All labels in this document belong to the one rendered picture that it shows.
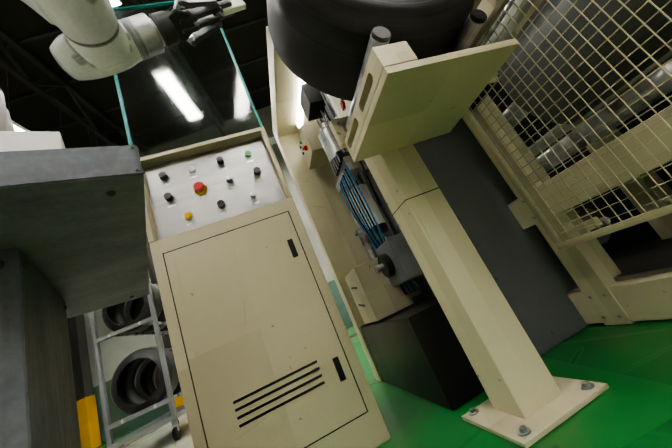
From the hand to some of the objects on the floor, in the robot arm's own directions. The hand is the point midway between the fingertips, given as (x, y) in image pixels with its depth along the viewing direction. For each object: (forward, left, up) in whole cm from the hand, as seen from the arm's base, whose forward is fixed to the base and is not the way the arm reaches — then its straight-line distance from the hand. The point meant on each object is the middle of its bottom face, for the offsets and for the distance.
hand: (231, 6), depth 83 cm
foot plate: (+56, +9, -118) cm, 131 cm away
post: (+56, +9, -118) cm, 131 cm away
